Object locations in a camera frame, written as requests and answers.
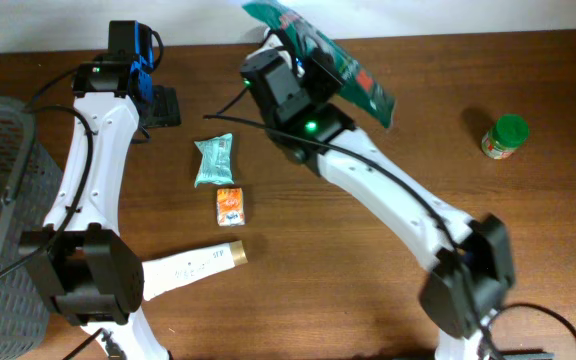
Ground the light green snack packet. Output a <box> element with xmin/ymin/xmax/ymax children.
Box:
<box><xmin>194</xmin><ymin>133</ymin><xmax>234</xmax><ymax>188</ymax></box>

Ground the green 3M sponge package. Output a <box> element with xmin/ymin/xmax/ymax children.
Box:
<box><xmin>242</xmin><ymin>0</ymin><xmax>396</xmax><ymax>129</ymax></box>

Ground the green lid glass jar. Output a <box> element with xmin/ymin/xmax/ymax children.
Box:
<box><xmin>481</xmin><ymin>114</ymin><xmax>530</xmax><ymax>160</ymax></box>

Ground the orange small box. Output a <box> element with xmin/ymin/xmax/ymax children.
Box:
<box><xmin>216</xmin><ymin>188</ymin><xmax>245</xmax><ymax>226</ymax></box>

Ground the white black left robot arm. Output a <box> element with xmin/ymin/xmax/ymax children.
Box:
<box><xmin>20</xmin><ymin>20</ymin><xmax>181</xmax><ymax>359</ymax></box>

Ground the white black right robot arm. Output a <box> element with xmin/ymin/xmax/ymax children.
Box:
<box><xmin>240</xmin><ymin>49</ymin><xmax>515</xmax><ymax>359</ymax></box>

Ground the white tube with gold cap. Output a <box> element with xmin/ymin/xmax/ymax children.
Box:
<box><xmin>142</xmin><ymin>240</ymin><xmax>248</xmax><ymax>301</ymax></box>

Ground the grey plastic basket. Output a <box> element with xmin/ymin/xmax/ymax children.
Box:
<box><xmin>0</xmin><ymin>97</ymin><xmax>62</xmax><ymax>359</ymax></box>

